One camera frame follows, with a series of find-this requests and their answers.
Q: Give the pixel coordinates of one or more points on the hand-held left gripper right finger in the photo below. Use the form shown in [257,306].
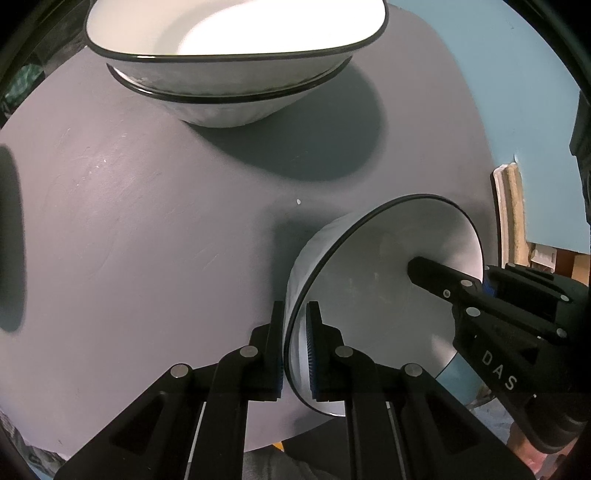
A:
[311,360]

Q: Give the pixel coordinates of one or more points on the white black-rimmed deep plate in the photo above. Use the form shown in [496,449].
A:
[231,27]
[217,113]

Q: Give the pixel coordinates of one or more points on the white ribbed bowl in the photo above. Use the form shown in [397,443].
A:
[383,295]

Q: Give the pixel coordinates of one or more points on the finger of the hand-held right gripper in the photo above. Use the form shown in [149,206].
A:
[490,288]
[438,279]

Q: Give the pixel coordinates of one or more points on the teal patterned cloth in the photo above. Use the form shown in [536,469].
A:
[23,81]

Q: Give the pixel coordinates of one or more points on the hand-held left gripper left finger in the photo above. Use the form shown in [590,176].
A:
[278,369]

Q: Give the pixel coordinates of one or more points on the person's right hand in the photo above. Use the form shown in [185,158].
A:
[531,461]

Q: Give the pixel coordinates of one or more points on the beige wooden board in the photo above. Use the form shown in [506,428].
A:
[512,207]

